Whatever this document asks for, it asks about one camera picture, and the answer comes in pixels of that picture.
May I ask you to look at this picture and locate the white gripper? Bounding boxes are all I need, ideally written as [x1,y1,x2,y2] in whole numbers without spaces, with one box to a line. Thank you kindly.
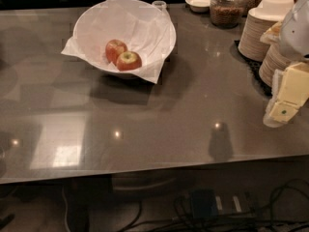
[263,62,309,128]

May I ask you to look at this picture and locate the red-green apple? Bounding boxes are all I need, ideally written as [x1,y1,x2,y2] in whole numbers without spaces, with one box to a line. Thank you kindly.
[116,51,142,72]

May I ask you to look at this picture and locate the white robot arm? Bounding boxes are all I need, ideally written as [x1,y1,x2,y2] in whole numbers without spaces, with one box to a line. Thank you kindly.
[264,0,309,128]

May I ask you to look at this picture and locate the large white bowl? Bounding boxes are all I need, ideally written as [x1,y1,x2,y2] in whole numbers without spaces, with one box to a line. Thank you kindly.
[72,0,178,76]

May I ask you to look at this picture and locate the red apple at back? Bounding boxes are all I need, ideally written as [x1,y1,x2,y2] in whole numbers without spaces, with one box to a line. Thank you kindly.
[105,40,127,64]

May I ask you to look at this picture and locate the black mat under plates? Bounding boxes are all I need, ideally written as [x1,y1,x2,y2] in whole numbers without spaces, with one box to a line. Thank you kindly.
[238,51,272,98]

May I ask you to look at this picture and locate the tall stack paper plates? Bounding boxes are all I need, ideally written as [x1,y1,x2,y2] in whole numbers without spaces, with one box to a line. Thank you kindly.
[238,0,295,62]

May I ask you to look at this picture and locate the glass jar with cereal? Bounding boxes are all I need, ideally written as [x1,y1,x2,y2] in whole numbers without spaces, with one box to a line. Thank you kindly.
[210,0,247,28]

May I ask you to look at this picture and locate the small white dish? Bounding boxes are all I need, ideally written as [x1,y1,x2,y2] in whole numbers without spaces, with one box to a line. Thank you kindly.
[185,0,211,13]

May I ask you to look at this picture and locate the black power box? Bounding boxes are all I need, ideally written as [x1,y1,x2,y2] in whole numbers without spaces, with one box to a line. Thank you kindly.
[189,189,218,218]

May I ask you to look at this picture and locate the white paper liner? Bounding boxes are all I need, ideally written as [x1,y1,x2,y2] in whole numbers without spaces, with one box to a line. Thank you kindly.
[61,0,177,85]

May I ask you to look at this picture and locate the small clear glass cup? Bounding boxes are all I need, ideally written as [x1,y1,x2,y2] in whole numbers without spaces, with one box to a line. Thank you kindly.
[152,0,167,11]

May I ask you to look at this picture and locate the black floor cables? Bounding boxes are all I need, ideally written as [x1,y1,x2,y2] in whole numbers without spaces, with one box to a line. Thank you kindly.
[115,177,309,232]

